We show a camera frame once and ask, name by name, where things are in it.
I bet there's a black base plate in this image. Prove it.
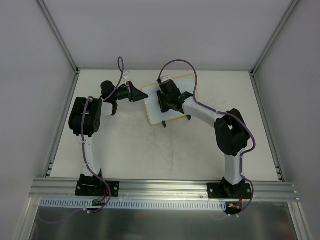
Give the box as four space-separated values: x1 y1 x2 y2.
75 174 120 197
207 182 253 200

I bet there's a right aluminium frame post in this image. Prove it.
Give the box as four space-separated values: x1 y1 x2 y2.
250 0 301 76

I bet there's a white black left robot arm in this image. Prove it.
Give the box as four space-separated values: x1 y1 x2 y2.
68 80 149 198

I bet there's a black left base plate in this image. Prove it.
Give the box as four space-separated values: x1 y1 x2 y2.
75 174 120 197

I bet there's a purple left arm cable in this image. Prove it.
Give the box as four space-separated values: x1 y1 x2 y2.
37 56 126 225

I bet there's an aluminium frame post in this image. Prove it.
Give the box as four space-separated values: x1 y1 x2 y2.
250 0 301 76
36 0 79 74

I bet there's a white slotted cable duct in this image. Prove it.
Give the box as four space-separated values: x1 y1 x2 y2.
39 198 227 211

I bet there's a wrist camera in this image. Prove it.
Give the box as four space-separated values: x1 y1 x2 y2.
122 70 131 79
157 75 171 84

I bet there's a left aluminium frame post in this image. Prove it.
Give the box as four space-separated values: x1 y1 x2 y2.
36 0 79 74

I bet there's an aluminium mounting rail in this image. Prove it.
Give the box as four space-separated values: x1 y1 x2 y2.
28 177 300 202

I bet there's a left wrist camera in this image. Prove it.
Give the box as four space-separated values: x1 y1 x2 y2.
122 70 131 79

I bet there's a yellow framed small whiteboard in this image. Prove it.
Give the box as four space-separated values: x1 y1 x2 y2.
141 74 196 126

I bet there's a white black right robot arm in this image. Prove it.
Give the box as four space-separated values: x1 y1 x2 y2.
156 78 251 199

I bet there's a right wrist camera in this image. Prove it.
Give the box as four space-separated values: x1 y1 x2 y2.
157 75 171 84

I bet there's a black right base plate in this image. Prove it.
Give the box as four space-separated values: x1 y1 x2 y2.
207 182 253 200

